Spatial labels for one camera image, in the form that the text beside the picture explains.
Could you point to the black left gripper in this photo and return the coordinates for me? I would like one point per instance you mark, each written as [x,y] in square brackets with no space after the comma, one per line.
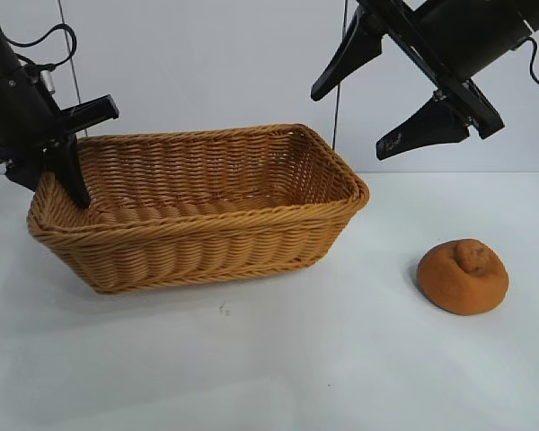
[18,103]

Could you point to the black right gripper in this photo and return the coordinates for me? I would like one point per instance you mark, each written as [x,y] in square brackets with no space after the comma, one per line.
[471,31]

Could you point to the tan woven wicker basket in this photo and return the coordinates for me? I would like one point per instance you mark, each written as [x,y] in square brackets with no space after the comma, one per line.
[206,251]

